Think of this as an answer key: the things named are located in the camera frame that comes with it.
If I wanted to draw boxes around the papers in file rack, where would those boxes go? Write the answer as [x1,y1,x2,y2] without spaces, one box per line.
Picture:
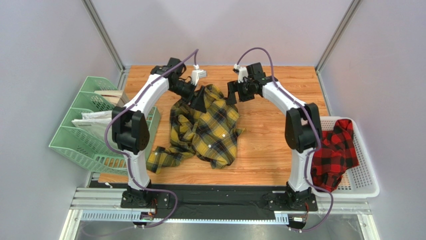
[71,110,112,143]

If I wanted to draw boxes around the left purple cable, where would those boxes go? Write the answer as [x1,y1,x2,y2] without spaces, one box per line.
[104,48,200,229]

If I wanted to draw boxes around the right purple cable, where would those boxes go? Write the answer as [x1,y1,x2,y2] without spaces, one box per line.
[235,47,334,233]

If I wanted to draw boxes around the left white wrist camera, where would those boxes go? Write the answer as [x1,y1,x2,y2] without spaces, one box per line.
[190,64,208,86]

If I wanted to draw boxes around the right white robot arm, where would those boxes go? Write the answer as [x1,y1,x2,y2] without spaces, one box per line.
[226,62,322,210]

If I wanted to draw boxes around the yellow plaid long sleeve shirt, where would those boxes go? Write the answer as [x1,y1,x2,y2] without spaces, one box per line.
[146,84,244,174]

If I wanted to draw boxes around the white plastic basket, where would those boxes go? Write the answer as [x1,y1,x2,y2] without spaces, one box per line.
[306,116,380,199]

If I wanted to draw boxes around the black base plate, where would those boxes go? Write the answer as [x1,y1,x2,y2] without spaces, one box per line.
[111,183,318,221]

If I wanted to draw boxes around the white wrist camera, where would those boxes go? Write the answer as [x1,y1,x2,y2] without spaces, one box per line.
[190,64,208,86]
[233,64,249,83]

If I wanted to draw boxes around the aluminium frame rail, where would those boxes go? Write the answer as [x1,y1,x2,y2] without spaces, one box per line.
[61,184,379,240]

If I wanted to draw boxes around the book in file rack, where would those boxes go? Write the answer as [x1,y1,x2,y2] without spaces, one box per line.
[94,90,130,107]

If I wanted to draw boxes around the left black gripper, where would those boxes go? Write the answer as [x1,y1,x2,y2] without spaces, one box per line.
[170,80,208,115]

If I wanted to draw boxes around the green plastic file rack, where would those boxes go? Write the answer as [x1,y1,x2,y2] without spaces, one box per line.
[48,76,162,177]

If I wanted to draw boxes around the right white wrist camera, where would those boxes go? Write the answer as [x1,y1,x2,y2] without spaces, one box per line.
[233,64,249,83]

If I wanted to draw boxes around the red plaid long sleeve shirt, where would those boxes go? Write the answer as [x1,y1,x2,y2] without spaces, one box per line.
[310,119,360,192]

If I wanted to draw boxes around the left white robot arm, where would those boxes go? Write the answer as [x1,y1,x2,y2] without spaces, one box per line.
[107,57,207,209]

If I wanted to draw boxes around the purple cable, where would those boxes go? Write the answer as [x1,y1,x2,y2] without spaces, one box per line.
[235,47,334,233]
[104,48,200,229]

